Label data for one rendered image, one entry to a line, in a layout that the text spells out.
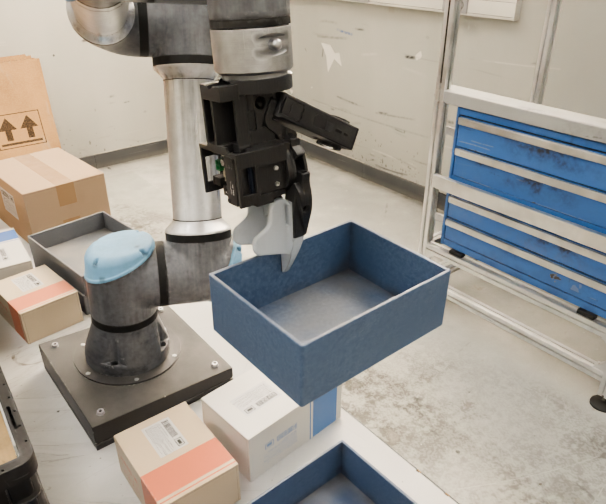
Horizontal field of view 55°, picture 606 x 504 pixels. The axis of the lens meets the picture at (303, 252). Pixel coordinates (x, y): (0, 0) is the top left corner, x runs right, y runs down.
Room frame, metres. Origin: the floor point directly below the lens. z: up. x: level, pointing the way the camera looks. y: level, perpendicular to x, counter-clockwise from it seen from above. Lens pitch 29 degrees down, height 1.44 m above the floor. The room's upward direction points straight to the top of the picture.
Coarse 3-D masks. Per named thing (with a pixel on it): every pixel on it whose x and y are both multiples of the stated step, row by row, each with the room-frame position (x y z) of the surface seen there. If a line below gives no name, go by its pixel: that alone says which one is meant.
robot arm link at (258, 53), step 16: (224, 32) 0.54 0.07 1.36; (240, 32) 0.54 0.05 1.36; (256, 32) 0.54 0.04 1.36; (272, 32) 0.54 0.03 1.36; (288, 32) 0.56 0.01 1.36; (224, 48) 0.54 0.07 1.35; (240, 48) 0.53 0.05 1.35; (256, 48) 0.53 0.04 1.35; (272, 48) 0.54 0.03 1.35; (288, 48) 0.56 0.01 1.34; (224, 64) 0.54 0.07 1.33; (240, 64) 0.53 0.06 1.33; (256, 64) 0.53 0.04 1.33; (272, 64) 0.54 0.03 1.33; (288, 64) 0.55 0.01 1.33; (224, 80) 0.55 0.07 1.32
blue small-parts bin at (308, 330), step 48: (336, 240) 0.61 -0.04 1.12; (384, 240) 0.59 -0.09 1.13; (240, 288) 0.53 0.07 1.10; (288, 288) 0.57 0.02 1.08; (336, 288) 0.58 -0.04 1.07; (384, 288) 0.58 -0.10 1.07; (432, 288) 0.50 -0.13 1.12; (240, 336) 0.46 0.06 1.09; (288, 336) 0.40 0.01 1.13; (336, 336) 0.42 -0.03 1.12; (384, 336) 0.46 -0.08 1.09; (288, 384) 0.41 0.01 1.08; (336, 384) 0.42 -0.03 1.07
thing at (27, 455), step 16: (0, 368) 0.60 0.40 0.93; (0, 384) 0.57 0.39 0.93; (0, 400) 0.54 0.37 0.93; (16, 416) 0.52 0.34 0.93; (16, 432) 0.49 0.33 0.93; (32, 448) 0.47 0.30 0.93; (16, 464) 0.44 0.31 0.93; (32, 464) 0.45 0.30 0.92; (0, 480) 0.43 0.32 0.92; (16, 480) 0.44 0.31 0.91
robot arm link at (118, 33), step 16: (80, 0) 0.65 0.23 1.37; (96, 0) 0.62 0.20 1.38; (112, 0) 0.63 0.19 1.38; (128, 0) 0.63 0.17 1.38; (144, 0) 0.63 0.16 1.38; (80, 16) 0.78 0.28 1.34; (96, 16) 0.73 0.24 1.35; (112, 16) 0.74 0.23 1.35; (128, 16) 0.92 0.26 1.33; (80, 32) 0.90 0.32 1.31; (96, 32) 0.87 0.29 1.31; (112, 32) 0.88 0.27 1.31; (128, 32) 0.92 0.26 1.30; (112, 48) 0.95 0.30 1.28; (128, 48) 0.96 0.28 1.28
